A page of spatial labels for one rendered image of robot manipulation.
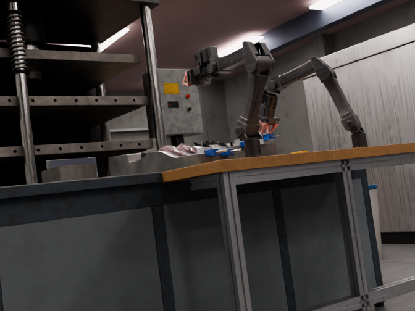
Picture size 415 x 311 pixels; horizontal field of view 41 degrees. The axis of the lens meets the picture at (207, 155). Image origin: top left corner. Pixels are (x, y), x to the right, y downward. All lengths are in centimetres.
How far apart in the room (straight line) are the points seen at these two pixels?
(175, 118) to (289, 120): 833
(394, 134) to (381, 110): 27
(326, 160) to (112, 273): 89
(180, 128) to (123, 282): 147
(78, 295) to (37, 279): 16
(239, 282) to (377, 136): 378
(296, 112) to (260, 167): 953
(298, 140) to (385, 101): 612
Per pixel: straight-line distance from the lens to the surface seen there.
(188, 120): 339
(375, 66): 548
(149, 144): 314
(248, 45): 207
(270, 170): 194
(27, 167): 280
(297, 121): 1139
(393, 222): 544
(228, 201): 182
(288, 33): 942
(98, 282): 205
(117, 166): 247
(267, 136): 267
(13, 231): 194
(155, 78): 317
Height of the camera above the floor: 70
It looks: 4 degrees up
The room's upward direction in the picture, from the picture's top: 7 degrees counter-clockwise
